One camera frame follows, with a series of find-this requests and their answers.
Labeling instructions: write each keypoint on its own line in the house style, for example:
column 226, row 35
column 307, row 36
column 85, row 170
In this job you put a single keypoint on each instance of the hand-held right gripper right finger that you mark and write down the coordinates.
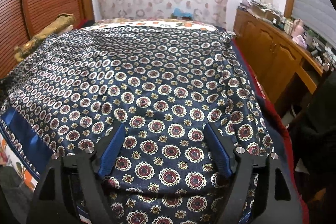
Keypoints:
column 218, row 145

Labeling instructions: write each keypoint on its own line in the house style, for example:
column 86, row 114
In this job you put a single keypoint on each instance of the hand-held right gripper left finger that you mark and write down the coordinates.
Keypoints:
column 113, row 150

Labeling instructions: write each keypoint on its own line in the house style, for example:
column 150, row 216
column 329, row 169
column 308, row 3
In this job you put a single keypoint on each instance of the navy circle-patterned satin shirt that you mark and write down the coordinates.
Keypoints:
column 157, row 82

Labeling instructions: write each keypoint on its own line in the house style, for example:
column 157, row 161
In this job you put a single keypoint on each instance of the navy and red blanket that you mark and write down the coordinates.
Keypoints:
column 273, row 119

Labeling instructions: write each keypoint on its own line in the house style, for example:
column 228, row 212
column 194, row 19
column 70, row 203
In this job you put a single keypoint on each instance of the long wooden cabinet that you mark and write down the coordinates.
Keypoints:
column 273, row 56

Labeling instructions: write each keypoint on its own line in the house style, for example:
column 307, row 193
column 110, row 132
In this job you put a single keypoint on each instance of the pink crinkled packet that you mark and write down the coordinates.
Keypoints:
column 299, row 39

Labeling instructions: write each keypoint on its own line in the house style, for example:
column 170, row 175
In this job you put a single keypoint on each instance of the floral bed sheet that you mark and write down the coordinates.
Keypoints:
column 157, row 24

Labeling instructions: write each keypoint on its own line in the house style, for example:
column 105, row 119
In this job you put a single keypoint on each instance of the blue cloth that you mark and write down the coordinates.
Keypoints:
column 182, row 12

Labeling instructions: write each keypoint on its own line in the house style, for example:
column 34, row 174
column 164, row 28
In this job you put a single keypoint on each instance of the yellow-green crumpled cloth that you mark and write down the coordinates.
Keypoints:
column 55, row 26

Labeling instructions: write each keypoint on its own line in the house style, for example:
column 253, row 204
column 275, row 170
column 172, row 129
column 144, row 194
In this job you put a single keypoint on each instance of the cluster of toiletry bottles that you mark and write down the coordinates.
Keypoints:
column 283, row 24

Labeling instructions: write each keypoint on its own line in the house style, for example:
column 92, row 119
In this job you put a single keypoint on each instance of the cardboard box of clutter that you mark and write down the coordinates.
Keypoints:
column 265, row 10

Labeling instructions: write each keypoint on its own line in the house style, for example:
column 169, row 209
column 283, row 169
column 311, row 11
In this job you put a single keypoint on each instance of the pink bottle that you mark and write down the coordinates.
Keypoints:
column 299, row 27

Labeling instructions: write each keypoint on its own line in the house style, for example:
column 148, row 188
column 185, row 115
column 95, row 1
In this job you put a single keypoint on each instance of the pink pouch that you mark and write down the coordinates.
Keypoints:
column 245, row 3

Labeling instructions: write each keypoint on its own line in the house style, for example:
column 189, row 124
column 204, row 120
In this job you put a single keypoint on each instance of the grey window blind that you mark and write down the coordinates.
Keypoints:
column 315, row 3

